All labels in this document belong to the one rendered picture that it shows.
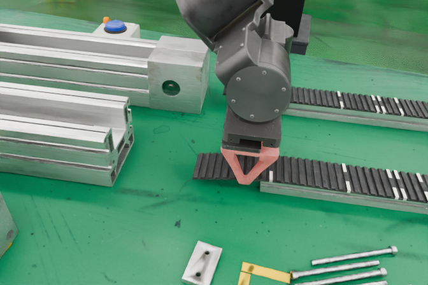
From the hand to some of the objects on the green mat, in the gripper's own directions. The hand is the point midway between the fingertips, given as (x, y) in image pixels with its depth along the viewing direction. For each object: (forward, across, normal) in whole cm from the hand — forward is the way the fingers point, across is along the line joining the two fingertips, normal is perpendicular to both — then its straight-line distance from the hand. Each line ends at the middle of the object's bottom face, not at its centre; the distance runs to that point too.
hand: (246, 165), depth 49 cm
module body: (+3, +20, +58) cm, 61 cm away
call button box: (+2, +32, +30) cm, 43 cm away
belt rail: (+2, +19, -50) cm, 54 cm away
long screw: (+3, -12, -11) cm, 17 cm away
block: (+2, +21, +13) cm, 25 cm away
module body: (+3, 0, +58) cm, 58 cm away
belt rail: (+3, 0, -50) cm, 50 cm away
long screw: (+3, -10, -14) cm, 17 cm away
